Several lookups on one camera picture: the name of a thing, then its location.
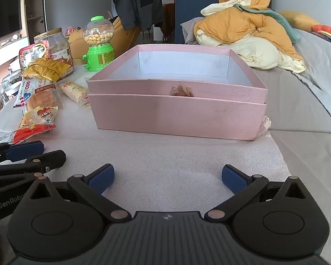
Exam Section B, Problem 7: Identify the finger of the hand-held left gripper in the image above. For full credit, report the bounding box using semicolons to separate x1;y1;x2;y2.
0;150;67;177
0;140;45;167

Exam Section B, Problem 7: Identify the red foil snack bag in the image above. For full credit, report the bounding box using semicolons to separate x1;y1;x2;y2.
19;40;50;70

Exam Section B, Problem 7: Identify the wooden display shelf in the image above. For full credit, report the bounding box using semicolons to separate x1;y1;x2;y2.
20;0;49;39

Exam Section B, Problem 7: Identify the red and yellow snack packet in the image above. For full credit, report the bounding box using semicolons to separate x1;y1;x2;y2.
13;106;58;144

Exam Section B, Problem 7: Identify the brown ribbon bow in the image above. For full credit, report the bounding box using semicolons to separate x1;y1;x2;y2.
169;81;194;98

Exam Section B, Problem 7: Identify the colourful toy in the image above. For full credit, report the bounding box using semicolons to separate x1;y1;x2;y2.
311;24;331;48

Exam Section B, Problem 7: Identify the clear rice cracker packet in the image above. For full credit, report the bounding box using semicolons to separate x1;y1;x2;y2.
59;82;90;107

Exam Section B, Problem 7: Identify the blue cabinet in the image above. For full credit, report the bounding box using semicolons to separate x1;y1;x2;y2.
174;0;227;45

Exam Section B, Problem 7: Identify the yellow cloth toy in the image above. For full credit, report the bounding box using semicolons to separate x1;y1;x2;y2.
194;0;307;74

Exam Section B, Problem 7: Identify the yellow pillow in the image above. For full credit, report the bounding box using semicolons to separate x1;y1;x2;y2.
278;10;322;33

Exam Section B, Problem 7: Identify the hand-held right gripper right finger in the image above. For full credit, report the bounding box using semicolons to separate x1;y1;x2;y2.
204;164;310;221

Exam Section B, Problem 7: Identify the plastic jar with gold lid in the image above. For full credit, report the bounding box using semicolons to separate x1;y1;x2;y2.
34;28;75;81

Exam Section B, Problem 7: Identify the glass jar with glass lid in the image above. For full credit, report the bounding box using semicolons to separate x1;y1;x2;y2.
0;66;24;101

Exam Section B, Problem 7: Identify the wooden chair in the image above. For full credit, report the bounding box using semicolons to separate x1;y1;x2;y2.
162;3;176;44

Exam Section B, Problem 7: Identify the green candy dispenser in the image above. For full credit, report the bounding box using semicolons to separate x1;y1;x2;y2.
82;16;115;72

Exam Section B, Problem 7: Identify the white bread packet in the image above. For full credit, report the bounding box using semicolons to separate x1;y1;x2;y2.
13;78;62;111

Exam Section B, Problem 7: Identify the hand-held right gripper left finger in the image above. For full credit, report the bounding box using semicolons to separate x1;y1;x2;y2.
24;164;131;221

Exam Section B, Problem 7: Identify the clear plastic wrap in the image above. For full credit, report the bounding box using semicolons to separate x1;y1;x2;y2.
258;116;271;139

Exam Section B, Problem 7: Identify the pink cardboard box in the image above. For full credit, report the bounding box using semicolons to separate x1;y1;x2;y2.
87;44;268;141

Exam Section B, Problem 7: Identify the grey jacket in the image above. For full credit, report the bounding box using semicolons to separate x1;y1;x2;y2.
111;0;164;31

